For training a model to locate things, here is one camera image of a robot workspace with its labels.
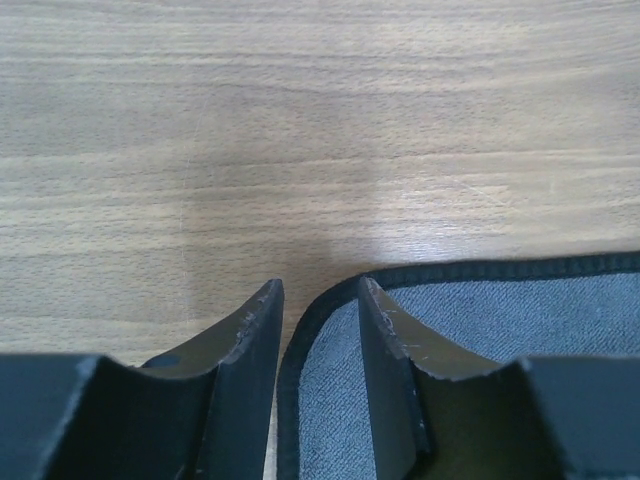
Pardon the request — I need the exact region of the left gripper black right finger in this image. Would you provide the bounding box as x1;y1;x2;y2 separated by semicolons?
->
358;278;639;479

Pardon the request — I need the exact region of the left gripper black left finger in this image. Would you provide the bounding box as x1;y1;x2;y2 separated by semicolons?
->
1;279;284;479

